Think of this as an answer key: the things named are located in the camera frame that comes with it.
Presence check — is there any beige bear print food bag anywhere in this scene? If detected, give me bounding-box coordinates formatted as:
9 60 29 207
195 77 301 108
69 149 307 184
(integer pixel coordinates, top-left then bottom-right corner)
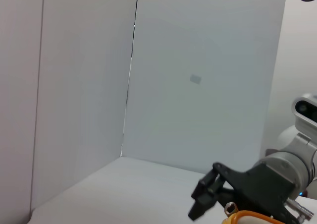
221 210 288 224

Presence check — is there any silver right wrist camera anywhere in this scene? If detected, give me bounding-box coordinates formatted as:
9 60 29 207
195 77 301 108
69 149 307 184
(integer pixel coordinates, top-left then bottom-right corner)
291 93 317 125

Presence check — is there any right gripper silver plug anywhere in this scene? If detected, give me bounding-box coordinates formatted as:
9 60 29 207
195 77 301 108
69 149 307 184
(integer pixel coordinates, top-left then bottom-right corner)
286 199 314 222

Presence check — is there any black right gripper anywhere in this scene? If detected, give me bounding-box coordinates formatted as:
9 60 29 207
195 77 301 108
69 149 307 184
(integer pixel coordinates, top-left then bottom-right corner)
188 162 308 224

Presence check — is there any metal zipper pull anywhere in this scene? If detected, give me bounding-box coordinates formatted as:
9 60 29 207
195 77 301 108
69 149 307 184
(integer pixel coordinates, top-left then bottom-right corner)
224 201 240 215

